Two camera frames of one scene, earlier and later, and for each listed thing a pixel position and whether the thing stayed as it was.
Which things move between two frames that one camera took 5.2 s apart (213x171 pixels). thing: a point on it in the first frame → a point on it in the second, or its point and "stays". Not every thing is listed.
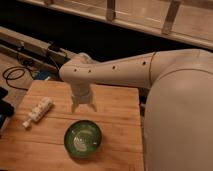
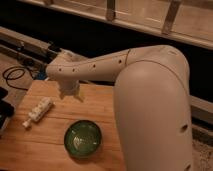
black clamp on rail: x=53 y=47 stays
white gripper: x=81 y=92 → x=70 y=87
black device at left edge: x=6 y=108 stays
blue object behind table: x=42 y=75 stays
